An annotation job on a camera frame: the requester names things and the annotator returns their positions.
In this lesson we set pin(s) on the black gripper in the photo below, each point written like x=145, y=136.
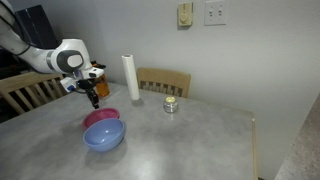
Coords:
x=86, y=83

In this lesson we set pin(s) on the pink plastic plate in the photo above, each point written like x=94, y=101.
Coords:
x=100, y=115

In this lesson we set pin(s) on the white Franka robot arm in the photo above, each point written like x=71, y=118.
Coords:
x=50, y=58

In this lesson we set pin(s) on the blue plastic bowl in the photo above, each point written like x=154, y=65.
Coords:
x=105, y=135

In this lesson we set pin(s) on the orange water bottle black cap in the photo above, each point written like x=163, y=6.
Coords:
x=102, y=87

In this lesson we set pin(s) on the white paper towel roll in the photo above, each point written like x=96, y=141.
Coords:
x=131, y=78

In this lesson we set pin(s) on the glass jar candle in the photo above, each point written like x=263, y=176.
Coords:
x=170, y=105

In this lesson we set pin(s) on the black box cabinet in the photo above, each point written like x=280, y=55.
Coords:
x=36, y=26

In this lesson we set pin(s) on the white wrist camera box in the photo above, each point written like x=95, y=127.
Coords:
x=67, y=84

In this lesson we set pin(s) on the beige wall thermostat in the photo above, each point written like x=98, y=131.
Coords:
x=185, y=13

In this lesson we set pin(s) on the white light switch plate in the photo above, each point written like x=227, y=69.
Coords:
x=216, y=12

